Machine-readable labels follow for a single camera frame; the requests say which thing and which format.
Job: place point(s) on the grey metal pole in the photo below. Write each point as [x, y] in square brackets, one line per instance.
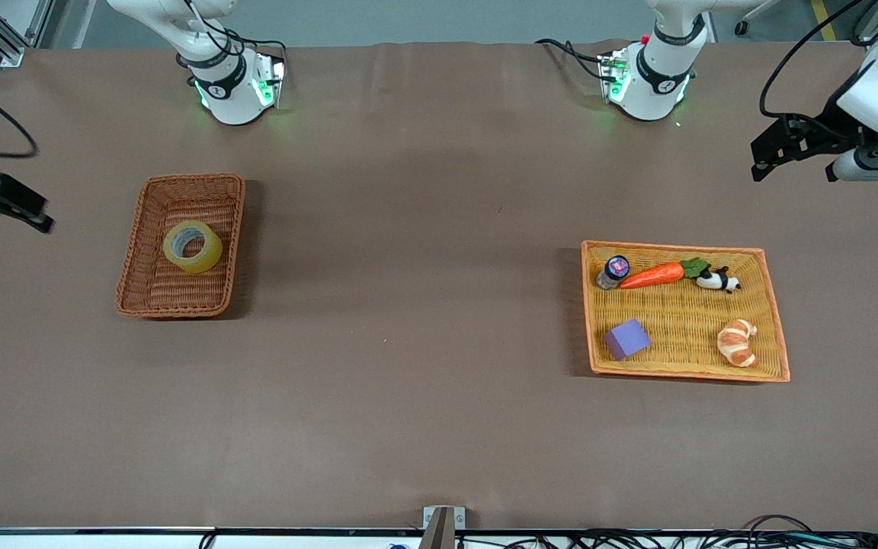
[439, 534]

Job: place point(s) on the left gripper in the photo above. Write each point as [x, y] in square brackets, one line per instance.
[828, 126]

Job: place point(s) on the orange toy carrot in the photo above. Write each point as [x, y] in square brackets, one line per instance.
[652, 275]

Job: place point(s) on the orange yellow wicker basket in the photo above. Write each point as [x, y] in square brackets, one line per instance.
[683, 313]

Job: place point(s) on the toy croissant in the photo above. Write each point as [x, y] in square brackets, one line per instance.
[736, 345]

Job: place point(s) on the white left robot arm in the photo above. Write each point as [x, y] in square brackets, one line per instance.
[656, 76]

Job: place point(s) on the brown wicker basket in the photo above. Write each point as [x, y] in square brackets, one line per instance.
[172, 293]

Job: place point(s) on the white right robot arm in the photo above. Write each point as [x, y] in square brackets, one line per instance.
[225, 84]

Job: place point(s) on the small bottle with dark cap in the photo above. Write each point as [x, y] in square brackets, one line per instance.
[613, 273]

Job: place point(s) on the silver mounting bracket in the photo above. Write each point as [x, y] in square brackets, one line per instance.
[460, 518]

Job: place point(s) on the white chair leg with caster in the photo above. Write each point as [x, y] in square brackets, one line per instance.
[742, 28]

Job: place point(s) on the black white panda toy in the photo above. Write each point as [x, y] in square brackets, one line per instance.
[717, 282]

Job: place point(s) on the yellowish clear tape roll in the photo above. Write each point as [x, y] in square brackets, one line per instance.
[195, 267]

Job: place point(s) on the purple cube block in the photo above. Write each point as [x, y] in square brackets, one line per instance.
[627, 339]

